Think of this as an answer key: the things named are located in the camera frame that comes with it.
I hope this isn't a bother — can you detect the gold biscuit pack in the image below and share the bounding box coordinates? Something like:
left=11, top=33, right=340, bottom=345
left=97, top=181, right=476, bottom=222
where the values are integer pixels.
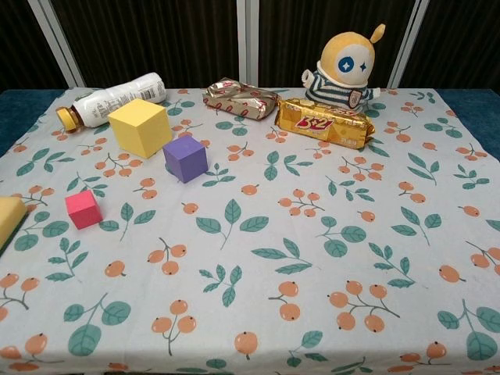
left=275, top=97, right=376, bottom=150

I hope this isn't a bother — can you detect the yellow plush toy striped shirt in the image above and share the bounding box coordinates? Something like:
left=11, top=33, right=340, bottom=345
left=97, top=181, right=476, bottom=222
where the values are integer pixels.
left=301, top=23, right=382, bottom=110

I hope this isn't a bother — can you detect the dark ribbed screen panel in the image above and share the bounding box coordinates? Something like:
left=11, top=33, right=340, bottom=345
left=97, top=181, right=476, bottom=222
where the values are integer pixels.
left=386, top=0, right=500, bottom=91
left=27, top=0, right=250, bottom=89
left=0, top=0, right=87, bottom=91
left=248, top=0, right=430, bottom=89

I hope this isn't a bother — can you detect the large yellow foam cube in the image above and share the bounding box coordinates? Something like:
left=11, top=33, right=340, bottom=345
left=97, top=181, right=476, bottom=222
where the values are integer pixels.
left=107, top=98, right=173, bottom=159

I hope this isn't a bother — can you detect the white bottle amber cap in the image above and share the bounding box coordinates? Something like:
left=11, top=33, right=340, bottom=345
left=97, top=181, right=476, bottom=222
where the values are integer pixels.
left=55, top=72, right=168, bottom=134

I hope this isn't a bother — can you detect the crumpled silver red snack packet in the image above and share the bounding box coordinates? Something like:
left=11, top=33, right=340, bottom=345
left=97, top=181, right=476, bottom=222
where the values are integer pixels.
left=202, top=77, right=280, bottom=122

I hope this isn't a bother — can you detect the small red foam cube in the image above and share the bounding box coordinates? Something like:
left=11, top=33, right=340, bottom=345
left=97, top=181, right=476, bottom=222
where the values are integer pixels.
left=64, top=190, right=104, bottom=231

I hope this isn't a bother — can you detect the floral print tablecloth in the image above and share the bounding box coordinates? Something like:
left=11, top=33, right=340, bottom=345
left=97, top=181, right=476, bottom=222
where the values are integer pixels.
left=0, top=87, right=500, bottom=375

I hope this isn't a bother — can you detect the medium purple foam cube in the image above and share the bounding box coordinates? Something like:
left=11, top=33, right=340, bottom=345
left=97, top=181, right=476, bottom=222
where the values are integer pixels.
left=162, top=134, right=208, bottom=184

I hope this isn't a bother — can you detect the yellow flat tool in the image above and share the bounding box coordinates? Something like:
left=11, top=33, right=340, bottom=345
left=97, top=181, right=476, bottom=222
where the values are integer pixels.
left=0, top=196, right=29, bottom=255

